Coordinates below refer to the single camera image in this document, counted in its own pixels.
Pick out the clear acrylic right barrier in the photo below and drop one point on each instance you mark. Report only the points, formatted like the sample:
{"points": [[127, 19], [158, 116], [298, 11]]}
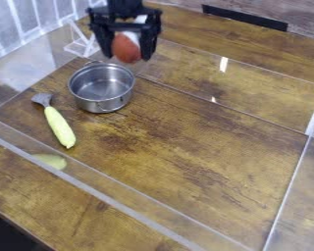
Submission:
{"points": [[292, 233]]}

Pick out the yellow toy corn cob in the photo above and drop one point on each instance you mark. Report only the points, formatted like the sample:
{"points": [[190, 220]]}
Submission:
{"points": [[58, 123]]}

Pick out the silver metal pot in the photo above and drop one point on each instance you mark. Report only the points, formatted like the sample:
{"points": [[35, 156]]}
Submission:
{"points": [[102, 87]]}

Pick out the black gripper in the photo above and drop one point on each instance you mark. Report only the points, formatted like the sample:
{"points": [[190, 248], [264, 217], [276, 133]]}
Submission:
{"points": [[126, 9]]}

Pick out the clear acrylic barrier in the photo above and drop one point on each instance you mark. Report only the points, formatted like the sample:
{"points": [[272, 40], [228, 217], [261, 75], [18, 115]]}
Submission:
{"points": [[189, 232], [292, 233]]}

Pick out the red and white toy mushroom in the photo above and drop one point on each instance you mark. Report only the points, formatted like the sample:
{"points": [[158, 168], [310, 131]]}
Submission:
{"points": [[126, 46]]}

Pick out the clear acrylic front barrier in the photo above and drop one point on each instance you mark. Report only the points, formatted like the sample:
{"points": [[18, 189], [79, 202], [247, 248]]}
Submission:
{"points": [[189, 232]]}

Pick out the black strip on table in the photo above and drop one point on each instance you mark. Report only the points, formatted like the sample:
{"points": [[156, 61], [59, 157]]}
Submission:
{"points": [[247, 18]]}

